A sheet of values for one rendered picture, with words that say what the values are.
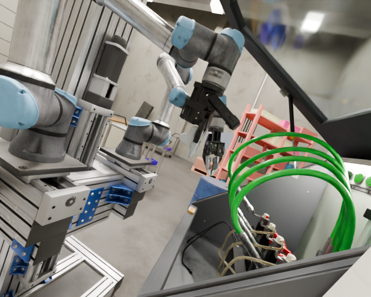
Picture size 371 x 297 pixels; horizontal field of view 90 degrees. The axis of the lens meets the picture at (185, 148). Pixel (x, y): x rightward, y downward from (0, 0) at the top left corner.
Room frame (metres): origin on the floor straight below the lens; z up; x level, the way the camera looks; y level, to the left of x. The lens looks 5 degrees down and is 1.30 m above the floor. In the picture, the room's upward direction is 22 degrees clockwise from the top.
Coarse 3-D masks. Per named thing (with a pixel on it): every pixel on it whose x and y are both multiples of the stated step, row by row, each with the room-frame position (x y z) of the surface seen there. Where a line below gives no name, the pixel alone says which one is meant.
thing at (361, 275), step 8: (368, 256) 0.25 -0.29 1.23; (360, 264) 0.25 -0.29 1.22; (368, 264) 0.24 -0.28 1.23; (352, 272) 0.25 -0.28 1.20; (360, 272) 0.25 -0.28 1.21; (368, 272) 0.24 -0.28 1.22; (344, 280) 0.25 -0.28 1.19; (352, 280) 0.25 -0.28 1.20; (360, 280) 0.24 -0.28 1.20; (368, 280) 0.23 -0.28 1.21; (336, 288) 0.26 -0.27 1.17; (344, 288) 0.25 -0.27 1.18; (352, 288) 0.24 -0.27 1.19; (360, 288) 0.23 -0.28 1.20; (368, 288) 0.22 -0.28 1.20; (328, 296) 0.26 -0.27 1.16; (336, 296) 0.25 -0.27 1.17; (344, 296) 0.24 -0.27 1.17; (352, 296) 0.23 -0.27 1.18; (360, 296) 0.22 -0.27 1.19; (368, 296) 0.22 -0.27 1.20
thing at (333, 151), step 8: (264, 136) 0.63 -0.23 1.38; (272, 136) 0.62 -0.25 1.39; (296, 136) 0.61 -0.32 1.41; (304, 136) 0.61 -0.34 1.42; (312, 136) 0.60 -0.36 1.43; (248, 144) 0.64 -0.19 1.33; (320, 144) 0.60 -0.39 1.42; (328, 144) 0.59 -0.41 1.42; (336, 152) 0.59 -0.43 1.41; (232, 160) 0.64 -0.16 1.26; (344, 168) 0.58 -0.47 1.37; (336, 224) 0.57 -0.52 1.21
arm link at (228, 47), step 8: (224, 32) 0.52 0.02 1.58; (232, 32) 0.52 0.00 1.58; (240, 32) 0.52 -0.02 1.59; (216, 40) 0.51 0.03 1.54; (224, 40) 0.52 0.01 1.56; (232, 40) 0.52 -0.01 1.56; (240, 40) 0.52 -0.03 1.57; (216, 48) 0.51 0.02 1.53; (224, 48) 0.51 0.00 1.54; (232, 48) 0.52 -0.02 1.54; (240, 48) 0.53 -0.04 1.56; (208, 56) 0.53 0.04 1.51; (216, 56) 0.52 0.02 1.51; (224, 56) 0.52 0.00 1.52; (232, 56) 0.52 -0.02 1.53; (208, 64) 0.54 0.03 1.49; (216, 64) 0.52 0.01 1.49; (224, 64) 0.52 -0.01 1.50; (232, 64) 0.53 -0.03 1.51; (232, 72) 0.54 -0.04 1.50
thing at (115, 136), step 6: (114, 120) 4.34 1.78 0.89; (120, 120) 4.92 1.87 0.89; (126, 120) 5.76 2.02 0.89; (114, 132) 4.46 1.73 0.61; (120, 132) 4.66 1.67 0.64; (102, 138) 4.18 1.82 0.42; (108, 138) 4.35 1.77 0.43; (114, 138) 4.54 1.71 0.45; (120, 138) 4.74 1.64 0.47; (108, 144) 4.42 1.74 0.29; (114, 144) 4.61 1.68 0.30
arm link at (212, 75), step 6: (204, 72) 0.55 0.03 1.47; (210, 72) 0.52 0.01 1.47; (216, 72) 0.51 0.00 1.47; (222, 72) 0.52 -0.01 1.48; (204, 78) 0.53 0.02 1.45; (210, 78) 0.52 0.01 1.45; (216, 78) 0.52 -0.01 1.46; (222, 78) 0.52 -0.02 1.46; (228, 78) 0.53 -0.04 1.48; (216, 84) 0.52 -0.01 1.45; (222, 84) 0.52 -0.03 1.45
